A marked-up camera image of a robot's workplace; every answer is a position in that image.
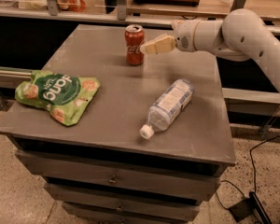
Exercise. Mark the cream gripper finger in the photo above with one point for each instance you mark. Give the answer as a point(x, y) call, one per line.
point(161, 46)
point(161, 37)

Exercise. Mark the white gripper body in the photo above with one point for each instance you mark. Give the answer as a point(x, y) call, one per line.
point(185, 34)

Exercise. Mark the red coke can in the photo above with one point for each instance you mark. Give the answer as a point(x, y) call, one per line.
point(134, 37)

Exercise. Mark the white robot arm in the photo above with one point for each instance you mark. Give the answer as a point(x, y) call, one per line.
point(241, 36)

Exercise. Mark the clear plastic water bottle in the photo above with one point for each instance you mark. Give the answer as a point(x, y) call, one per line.
point(166, 109)

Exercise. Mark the green snack bag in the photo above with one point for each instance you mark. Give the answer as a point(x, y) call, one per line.
point(64, 97)

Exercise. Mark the grey drawer cabinet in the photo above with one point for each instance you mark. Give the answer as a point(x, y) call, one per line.
point(102, 167)

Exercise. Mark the black foot pedal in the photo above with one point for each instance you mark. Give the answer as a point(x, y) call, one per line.
point(241, 210)

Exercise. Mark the metal rail shelf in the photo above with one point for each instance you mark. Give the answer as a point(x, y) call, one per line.
point(153, 15)

